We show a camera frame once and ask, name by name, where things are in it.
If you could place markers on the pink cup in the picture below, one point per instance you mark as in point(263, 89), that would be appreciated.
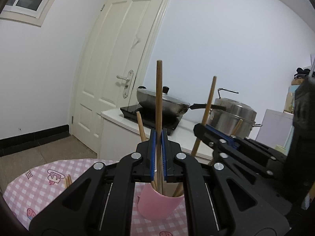
point(157, 209)

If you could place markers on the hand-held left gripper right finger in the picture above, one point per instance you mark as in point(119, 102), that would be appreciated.
point(164, 152)

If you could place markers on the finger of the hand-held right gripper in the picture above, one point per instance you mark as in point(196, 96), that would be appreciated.
point(221, 134)
point(204, 132)

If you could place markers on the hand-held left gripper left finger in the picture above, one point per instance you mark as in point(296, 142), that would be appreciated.
point(153, 152)

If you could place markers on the glass wok lid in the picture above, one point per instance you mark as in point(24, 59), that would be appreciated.
point(147, 94)

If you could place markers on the cream panel door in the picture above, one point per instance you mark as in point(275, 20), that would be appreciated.
point(110, 54)

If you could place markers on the pale green cup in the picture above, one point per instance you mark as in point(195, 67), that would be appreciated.
point(280, 148)

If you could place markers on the black induction cooktop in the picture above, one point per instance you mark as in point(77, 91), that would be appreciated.
point(133, 112)

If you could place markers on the stainless steel steamer pot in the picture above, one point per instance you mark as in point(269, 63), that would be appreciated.
point(236, 113)

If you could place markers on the wooden chopstick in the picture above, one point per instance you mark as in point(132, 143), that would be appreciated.
point(140, 127)
point(66, 183)
point(210, 95)
point(159, 91)
point(69, 180)

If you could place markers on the pink checked tablecloth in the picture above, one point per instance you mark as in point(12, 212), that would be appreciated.
point(49, 201)

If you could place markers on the white framed window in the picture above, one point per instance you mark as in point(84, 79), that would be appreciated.
point(37, 14)

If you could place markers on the dark plush toy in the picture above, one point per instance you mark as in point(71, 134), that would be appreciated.
point(302, 72)

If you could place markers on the pale purple box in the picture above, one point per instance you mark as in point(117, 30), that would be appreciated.
point(273, 125)

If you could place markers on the white kitchen cabinet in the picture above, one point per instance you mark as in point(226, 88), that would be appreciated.
point(115, 132)

